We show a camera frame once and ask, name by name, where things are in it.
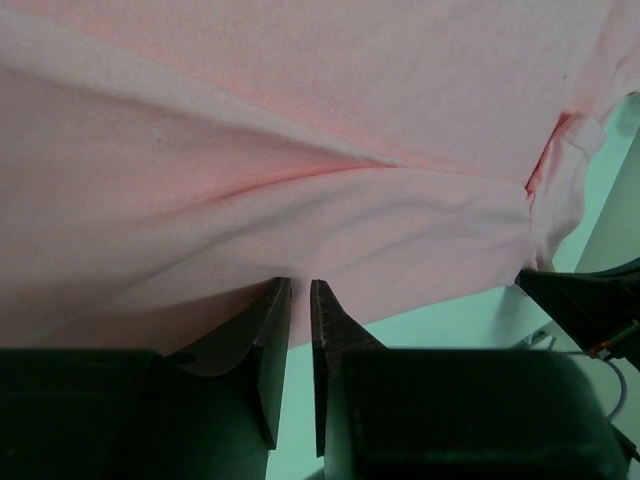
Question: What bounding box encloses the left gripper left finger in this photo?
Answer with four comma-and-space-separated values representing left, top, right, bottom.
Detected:
1, 278, 292, 479

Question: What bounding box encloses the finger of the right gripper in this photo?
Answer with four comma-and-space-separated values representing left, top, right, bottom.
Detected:
516, 259, 639, 360

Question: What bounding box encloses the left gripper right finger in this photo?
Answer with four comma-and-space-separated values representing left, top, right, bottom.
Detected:
310, 280, 631, 479

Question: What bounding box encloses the pink t shirt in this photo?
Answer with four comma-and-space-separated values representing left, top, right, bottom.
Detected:
1, 1, 639, 353

